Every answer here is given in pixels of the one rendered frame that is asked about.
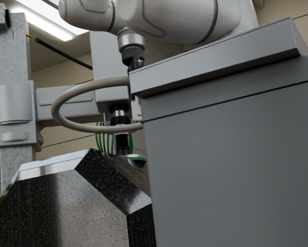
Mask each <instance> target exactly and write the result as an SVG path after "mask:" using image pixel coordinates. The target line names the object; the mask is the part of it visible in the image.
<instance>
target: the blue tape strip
mask: <svg viewBox="0 0 308 247"><path fill-rule="evenodd" d="M86 152H87V151H83V152H79V153H75V154H70V155H66V156H61V157H57V158H53V159H49V160H44V161H40V162H35V163H31V164H27V165H22V167H21V168H20V169H19V171H23V170H27V169H32V168H36V167H40V166H45V165H49V164H54V163H58V162H63V161H67V160H72V159H76V158H80V157H84V156H85V154H86Z"/></svg>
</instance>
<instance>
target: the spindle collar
mask: <svg viewBox="0 0 308 247"><path fill-rule="evenodd" d="M126 124H130V121H129V117H127V116H126V112H125V110H115V111H113V118H111V126H116V125H126Z"/></svg>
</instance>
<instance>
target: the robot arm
mask: <svg viewBox="0 0 308 247"><path fill-rule="evenodd" d="M58 12H59V15H60V18H61V19H62V20H63V21H65V22H66V23H68V24H70V25H72V26H74V27H76V28H80V29H84V30H89V31H104V32H109V33H111V34H113V35H115V36H117V37H118V38H117V39H118V50H119V52H120V53H121V58H122V63H123V64H124V65H126V66H127V67H128V69H127V74H128V76H129V72H131V71H133V70H136V69H139V68H142V67H143V63H144V60H145V58H144V50H145V41H144V38H145V37H146V38H149V39H152V40H157V41H162V42H167V43H175V44H191V45H193V46H195V47H196V48H198V47H201V46H204V45H207V44H210V43H212V42H215V41H218V40H221V39H224V38H227V37H229V36H232V35H235V34H238V33H241V32H244V31H246V30H249V29H252V28H255V27H258V26H259V24H258V19H257V16H256V12H255V9H254V5H253V2H252V0H114V1H108V0H59V3H58ZM127 88H128V97H129V103H131V107H132V117H133V121H134V122H142V113H141V105H140V101H141V99H142V98H140V97H137V96H135V95H133V94H131V87H130V86H127Z"/></svg>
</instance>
